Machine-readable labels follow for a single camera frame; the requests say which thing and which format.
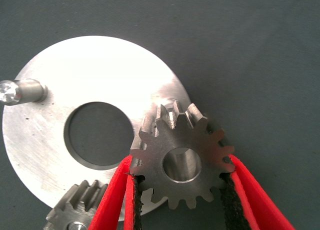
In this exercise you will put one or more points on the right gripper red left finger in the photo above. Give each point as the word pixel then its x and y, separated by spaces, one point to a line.
pixel 112 202

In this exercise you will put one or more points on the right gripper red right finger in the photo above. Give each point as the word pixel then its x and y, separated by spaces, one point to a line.
pixel 250 202

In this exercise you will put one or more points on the dark steel planetary gear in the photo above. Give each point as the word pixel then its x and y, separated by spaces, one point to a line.
pixel 72 205
pixel 155 152

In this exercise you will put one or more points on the round metal carrier plate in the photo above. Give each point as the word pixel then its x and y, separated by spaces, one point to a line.
pixel 100 72

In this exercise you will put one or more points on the dark grey table cloth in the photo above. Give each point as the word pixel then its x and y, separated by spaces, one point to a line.
pixel 250 52

